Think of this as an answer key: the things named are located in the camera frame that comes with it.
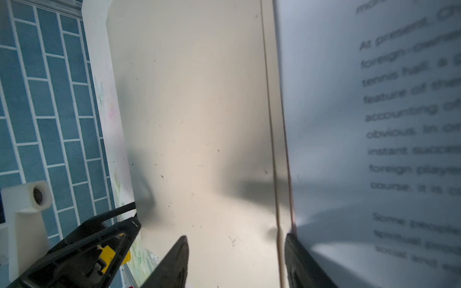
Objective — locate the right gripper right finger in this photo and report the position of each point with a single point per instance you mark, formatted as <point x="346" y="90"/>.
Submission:
<point x="303" y="271"/>

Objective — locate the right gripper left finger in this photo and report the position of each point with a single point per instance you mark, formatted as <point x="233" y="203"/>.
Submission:
<point x="172" y="271"/>

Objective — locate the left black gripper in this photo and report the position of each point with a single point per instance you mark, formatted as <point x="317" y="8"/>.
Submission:
<point x="89" y="257"/>

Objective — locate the beige cardboard file folder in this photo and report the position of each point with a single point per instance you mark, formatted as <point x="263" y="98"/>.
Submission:
<point x="199" y="96"/>

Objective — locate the text printed paper sheet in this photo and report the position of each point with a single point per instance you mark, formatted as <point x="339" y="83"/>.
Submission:
<point x="371" y="96"/>

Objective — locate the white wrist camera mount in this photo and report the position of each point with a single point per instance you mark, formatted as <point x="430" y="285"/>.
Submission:
<point x="25" y="236"/>

